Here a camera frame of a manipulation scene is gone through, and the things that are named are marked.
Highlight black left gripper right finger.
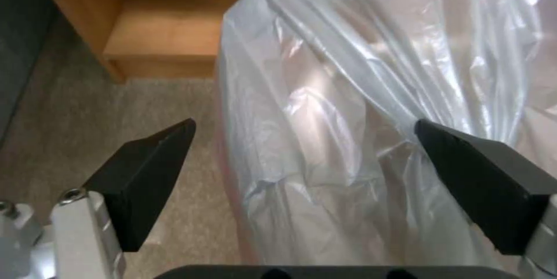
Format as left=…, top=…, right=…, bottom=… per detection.
left=414, top=119, right=557, bottom=279

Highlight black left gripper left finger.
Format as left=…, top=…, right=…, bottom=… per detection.
left=0, top=118, right=198, bottom=279

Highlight translucent white garbage bag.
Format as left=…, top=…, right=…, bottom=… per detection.
left=213, top=0, right=557, bottom=268

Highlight wooden cabinet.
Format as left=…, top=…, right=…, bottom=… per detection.
left=27, top=0, right=332, bottom=83

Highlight dark grey upholstered furniture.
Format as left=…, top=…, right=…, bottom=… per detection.
left=0, top=0, right=60, bottom=149

